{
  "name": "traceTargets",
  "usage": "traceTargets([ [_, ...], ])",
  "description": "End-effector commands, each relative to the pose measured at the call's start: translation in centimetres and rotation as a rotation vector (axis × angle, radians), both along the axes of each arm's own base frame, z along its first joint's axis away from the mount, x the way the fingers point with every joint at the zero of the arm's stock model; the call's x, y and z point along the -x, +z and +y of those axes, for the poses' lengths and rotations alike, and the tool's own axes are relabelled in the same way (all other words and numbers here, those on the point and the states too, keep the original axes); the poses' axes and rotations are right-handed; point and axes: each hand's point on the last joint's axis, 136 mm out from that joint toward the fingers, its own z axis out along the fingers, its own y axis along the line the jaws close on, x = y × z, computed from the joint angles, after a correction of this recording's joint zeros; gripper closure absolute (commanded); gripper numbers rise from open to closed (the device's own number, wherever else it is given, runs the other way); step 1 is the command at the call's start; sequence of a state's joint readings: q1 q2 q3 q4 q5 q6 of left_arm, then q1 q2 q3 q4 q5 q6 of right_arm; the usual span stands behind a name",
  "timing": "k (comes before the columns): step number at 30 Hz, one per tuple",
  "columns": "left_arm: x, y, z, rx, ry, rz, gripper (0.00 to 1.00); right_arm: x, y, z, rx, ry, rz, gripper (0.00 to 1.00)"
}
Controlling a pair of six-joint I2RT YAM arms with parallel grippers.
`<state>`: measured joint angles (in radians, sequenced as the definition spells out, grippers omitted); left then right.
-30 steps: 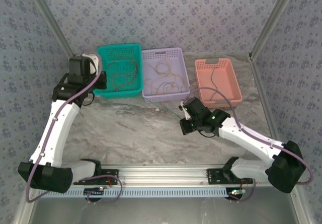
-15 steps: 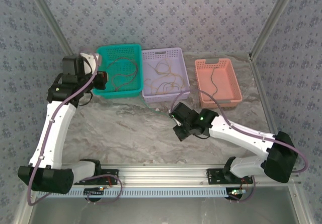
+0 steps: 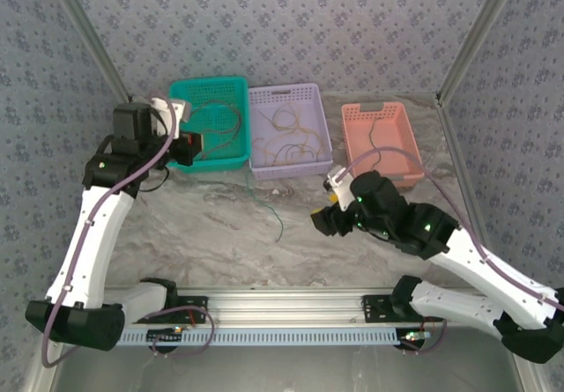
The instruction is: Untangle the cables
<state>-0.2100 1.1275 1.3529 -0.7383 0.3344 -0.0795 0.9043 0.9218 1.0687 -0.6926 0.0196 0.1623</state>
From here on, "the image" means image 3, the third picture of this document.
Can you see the aluminium table edge rail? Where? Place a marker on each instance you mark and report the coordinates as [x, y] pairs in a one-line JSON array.
[[457, 154]]

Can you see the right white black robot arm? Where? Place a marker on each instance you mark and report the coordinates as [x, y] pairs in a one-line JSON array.
[[484, 273]]

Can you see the small black circuit board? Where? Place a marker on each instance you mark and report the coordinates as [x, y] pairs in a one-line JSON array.
[[163, 337], [412, 341]]

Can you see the teal plastic basket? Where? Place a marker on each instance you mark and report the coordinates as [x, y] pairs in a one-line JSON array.
[[211, 92]]

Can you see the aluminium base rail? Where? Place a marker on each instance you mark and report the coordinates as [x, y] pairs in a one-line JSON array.
[[286, 306]]

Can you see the purple plastic basket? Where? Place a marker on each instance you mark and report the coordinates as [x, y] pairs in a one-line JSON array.
[[286, 172]]

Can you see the pink plastic basket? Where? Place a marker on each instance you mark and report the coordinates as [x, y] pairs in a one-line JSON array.
[[396, 136]]

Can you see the grey metal panel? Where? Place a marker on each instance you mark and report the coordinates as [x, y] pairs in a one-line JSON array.
[[286, 370]]

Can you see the right black mount plate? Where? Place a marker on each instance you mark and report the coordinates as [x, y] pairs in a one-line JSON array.
[[376, 308]]

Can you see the black mount plate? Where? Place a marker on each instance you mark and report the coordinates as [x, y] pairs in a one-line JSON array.
[[376, 308], [194, 304]]

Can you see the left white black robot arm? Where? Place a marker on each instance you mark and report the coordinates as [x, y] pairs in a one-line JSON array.
[[92, 242]]

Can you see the left black mount plate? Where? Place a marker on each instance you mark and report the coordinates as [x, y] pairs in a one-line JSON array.
[[194, 304]]

